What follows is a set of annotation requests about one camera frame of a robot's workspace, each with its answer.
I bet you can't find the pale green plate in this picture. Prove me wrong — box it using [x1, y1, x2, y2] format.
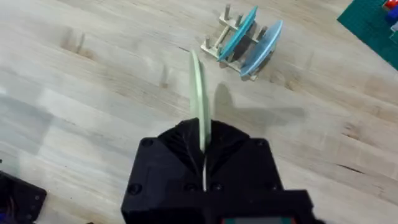
[188, 49, 212, 153]

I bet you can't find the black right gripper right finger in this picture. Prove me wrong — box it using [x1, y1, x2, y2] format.
[205, 119, 284, 192]

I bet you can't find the green board with toy blocks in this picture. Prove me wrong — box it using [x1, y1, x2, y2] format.
[336, 0, 398, 71]

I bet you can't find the small wooden peg rack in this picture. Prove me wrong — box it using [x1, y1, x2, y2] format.
[200, 3, 269, 82]

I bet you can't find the light blue plate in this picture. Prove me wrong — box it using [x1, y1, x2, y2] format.
[239, 19, 284, 78]

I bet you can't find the teal plate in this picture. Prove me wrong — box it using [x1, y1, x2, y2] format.
[216, 5, 259, 62]

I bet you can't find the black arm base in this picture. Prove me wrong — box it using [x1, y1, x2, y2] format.
[0, 170, 48, 224]

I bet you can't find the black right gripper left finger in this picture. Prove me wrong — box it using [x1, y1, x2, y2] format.
[121, 118, 206, 215]

